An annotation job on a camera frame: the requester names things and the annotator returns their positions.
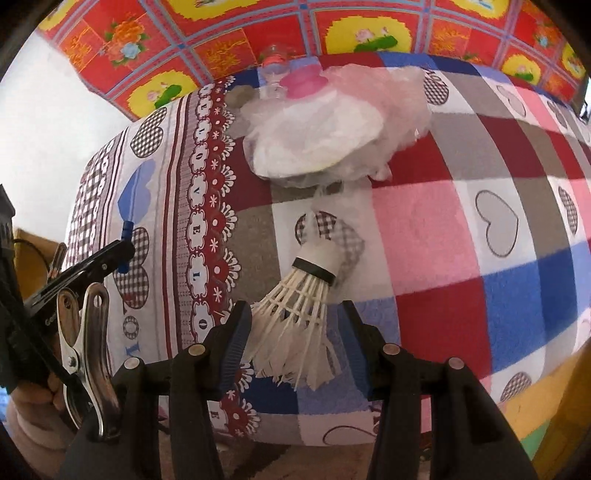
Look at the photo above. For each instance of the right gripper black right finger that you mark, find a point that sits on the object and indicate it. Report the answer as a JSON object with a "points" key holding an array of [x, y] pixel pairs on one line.
{"points": [[471, 439]]}

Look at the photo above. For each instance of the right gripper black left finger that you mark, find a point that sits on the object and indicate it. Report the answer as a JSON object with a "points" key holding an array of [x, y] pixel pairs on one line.
{"points": [[118, 439]]}

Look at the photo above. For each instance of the person's left hand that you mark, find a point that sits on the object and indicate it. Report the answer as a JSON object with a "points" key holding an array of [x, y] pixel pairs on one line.
{"points": [[38, 405]]}

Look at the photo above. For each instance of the silver spring clamp right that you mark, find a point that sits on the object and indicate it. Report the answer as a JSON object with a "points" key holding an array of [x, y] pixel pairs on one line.
{"points": [[82, 328]]}

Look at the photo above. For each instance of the silver spring clamp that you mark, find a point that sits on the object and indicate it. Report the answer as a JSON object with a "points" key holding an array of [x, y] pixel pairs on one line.
{"points": [[57, 262], [82, 328]]}

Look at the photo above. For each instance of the silver spring clamp left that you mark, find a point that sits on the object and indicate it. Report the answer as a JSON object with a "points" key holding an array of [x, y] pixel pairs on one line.
{"points": [[57, 262]]}

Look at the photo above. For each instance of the patchwork heart bed sheet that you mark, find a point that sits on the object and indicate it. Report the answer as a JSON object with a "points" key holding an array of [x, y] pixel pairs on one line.
{"points": [[478, 246]]}

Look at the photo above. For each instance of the clear plastic packaging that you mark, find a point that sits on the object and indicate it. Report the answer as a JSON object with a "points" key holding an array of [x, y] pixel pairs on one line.
{"points": [[338, 124]]}

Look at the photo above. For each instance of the red floral headboard cloth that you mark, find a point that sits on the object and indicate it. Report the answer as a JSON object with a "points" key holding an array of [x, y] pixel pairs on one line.
{"points": [[140, 55]]}

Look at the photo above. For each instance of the small clear bottle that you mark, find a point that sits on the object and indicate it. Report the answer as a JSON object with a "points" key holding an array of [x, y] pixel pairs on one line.
{"points": [[274, 65]]}

